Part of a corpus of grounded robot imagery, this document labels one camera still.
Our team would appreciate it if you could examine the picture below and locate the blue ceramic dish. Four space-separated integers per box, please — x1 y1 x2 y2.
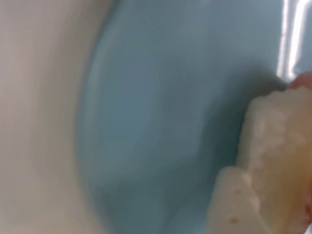
73 0 312 234

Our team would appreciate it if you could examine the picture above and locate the white rice sushi piece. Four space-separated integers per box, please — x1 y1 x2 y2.
236 72 312 234

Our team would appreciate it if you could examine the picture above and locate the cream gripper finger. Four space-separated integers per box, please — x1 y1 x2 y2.
206 167 271 234

